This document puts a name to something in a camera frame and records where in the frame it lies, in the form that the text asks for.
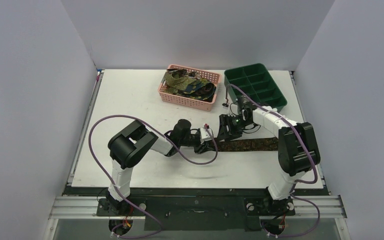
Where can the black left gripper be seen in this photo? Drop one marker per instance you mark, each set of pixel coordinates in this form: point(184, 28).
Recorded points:
point(200, 148)

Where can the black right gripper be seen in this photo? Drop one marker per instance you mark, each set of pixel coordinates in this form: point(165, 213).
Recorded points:
point(227, 127)

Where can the dark patterned necktie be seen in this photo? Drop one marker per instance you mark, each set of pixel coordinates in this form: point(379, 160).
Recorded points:
point(248, 145)

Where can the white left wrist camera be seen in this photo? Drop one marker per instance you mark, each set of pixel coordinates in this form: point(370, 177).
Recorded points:
point(206, 134)

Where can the green divided plastic tray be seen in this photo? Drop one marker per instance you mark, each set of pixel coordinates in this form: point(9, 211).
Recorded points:
point(256, 82)

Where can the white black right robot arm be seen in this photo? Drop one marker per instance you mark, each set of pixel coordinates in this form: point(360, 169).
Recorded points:
point(297, 149)

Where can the pink plastic basket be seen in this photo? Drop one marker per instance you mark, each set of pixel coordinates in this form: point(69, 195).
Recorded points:
point(187, 102)

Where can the black metal base rail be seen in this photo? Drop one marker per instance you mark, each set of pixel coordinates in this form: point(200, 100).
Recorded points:
point(190, 209)

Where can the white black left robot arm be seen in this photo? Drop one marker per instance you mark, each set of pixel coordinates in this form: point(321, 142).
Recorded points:
point(131, 144)

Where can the pile of patterned ties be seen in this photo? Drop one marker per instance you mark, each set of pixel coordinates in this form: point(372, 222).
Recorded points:
point(188, 84)

